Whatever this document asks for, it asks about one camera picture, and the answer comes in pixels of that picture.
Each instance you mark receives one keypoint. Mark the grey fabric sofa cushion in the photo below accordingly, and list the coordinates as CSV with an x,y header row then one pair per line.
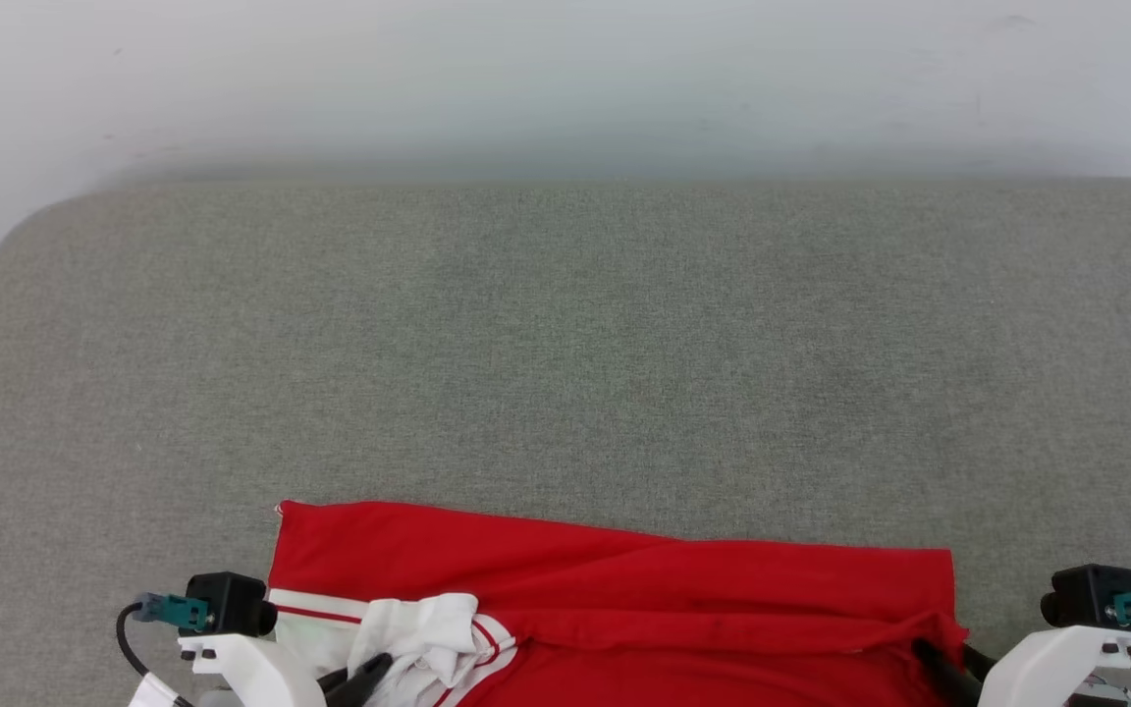
x,y
565,344

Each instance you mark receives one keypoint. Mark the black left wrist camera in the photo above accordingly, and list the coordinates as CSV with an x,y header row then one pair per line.
x,y
227,601

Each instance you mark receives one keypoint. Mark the white left camera bracket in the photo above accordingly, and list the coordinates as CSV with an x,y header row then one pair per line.
x,y
261,673

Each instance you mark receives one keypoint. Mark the white camera bracket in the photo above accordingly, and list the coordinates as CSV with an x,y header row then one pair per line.
x,y
1047,668
261,673

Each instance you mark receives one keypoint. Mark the red white basketball jersey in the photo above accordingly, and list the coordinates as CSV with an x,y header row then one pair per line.
x,y
624,589

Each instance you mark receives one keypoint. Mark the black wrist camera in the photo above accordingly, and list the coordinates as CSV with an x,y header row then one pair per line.
x,y
1086,594
227,601

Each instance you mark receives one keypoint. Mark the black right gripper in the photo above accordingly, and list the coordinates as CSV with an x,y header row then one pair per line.
x,y
1105,695

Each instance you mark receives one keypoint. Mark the white right camera bracket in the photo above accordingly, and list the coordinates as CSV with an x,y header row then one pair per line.
x,y
1047,668

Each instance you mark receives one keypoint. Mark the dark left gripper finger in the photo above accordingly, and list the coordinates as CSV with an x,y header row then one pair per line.
x,y
364,682
334,680

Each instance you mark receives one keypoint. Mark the teal left camera connector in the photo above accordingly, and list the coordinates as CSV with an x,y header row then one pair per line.
x,y
178,611

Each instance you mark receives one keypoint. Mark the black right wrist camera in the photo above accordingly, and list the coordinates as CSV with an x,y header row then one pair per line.
x,y
1086,594

